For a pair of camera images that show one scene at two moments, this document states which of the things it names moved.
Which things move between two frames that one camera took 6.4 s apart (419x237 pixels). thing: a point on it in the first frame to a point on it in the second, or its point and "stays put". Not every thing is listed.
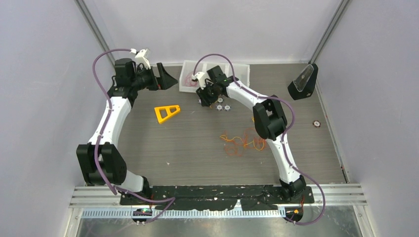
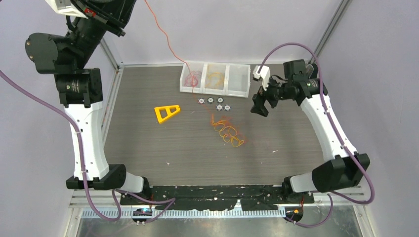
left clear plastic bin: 186,84 stays put
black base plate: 249,197 stays put
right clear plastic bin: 241,71 stays put
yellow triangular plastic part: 164,112 stays put
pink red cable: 188,81 stays put
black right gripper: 206,100 to 259,99
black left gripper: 166,81 to 109,14
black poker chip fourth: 219,107 stays put
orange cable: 232,147 to 229,133
